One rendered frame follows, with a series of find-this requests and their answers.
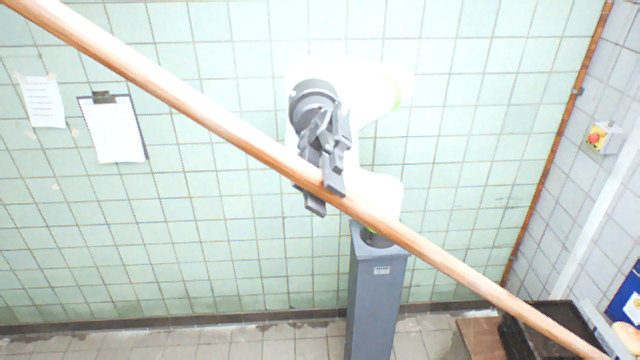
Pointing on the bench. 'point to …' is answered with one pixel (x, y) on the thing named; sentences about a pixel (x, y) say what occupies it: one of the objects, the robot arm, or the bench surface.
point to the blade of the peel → (606, 329)
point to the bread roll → (628, 337)
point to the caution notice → (633, 308)
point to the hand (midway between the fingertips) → (323, 185)
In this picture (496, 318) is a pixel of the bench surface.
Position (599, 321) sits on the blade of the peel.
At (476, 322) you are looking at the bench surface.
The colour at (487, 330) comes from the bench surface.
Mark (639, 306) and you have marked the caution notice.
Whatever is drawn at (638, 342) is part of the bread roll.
